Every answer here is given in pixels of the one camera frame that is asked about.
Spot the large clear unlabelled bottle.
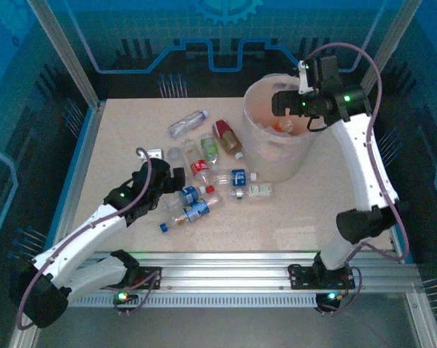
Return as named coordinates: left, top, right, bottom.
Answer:
left=166, top=146, right=185, bottom=170

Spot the green LED control board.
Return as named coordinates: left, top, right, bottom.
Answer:
left=115, top=288, right=139, bottom=309
left=317, top=289, right=344, bottom=309

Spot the blue label bottle red cap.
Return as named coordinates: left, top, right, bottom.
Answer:
left=177, top=184, right=216, bottom=204

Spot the clear plastic bin liner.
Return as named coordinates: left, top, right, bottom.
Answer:
left=241, top=72, right=320, bottom=184

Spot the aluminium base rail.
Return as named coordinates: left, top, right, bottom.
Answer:
left=72, top=249, right=422, bottom=291

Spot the green lime label bottle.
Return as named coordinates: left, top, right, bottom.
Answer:
left=199, top=133, right=220, bottom=165

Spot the aluminium lower frame rail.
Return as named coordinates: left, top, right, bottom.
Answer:
left=406, top=291, right=437, bottom=348
left=7, top=324, right=40, bottom=348

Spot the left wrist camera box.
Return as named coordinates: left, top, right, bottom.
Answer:
left=144, top=146, right=165, bottom=161

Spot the small clear bottle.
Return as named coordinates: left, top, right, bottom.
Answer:
left=183, top=139, right=201, bottom=162

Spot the clear bottle pale cap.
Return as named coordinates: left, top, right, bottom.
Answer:
left=168, top=110, right=209, bottom=138

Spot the red gold label bottle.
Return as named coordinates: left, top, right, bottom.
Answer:
left=212, top=119, right=245, bottom=160

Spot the aluminium frame post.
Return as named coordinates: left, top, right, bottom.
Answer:
left=25, top=0, right=104, bottom=112
left=366, top=0, right=424, bottom=77

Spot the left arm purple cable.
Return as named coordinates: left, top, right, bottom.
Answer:
left=17, top=146, right=161, bottom=331

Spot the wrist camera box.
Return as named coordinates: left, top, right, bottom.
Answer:
left=144, top=146, right=165, bottom=161
left=296, top=60, right=315, bottom=96

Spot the blue label bottle white cap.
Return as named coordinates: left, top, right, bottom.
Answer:
left=213, top=167, right=258, bottom=186

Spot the slotted cable duct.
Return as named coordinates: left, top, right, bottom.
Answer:
left=67, top=293, right=418, bottom=310

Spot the orange juice bottle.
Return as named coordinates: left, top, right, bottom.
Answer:
left=280, top=119, right=299, bottom=136

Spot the small bottle green white label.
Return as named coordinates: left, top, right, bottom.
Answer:
left=229, top=183, right=278, bottom=201

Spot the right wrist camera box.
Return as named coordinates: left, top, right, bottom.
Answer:
left=296, top=60, right=315, bottom=96

